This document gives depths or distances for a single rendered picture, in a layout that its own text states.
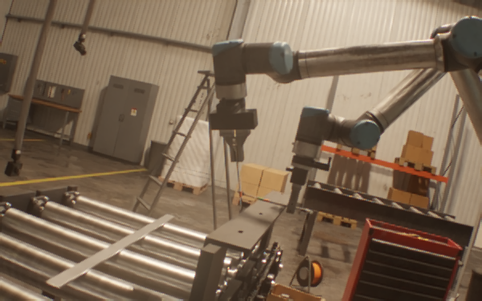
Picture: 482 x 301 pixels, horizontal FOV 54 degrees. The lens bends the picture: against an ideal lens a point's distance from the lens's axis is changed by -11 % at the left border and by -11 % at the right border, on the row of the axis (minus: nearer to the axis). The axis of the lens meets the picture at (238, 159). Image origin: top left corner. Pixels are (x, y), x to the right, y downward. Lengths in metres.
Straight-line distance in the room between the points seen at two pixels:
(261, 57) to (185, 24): 10.96
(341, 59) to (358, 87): 10.14
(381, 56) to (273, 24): 10.49
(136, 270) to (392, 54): 1.01
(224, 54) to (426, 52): 0.58
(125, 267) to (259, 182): 8.00
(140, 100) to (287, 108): 3.24
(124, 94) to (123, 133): 0.89
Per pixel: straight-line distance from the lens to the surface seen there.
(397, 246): 3.64
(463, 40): 1.37
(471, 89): 2.01
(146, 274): 1.64
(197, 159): 9.72
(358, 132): 1.60
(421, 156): 10.62
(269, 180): 9.54
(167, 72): 12.26
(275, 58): 1.41
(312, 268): 4.93
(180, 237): 2.21
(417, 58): 1.51
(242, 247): 1.00
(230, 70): 1.46
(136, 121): 11.79
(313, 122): 1.69
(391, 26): 11.99
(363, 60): 1.51
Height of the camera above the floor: 1.38
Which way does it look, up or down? 3 degrees down
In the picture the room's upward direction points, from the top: 14 degrees clockwise
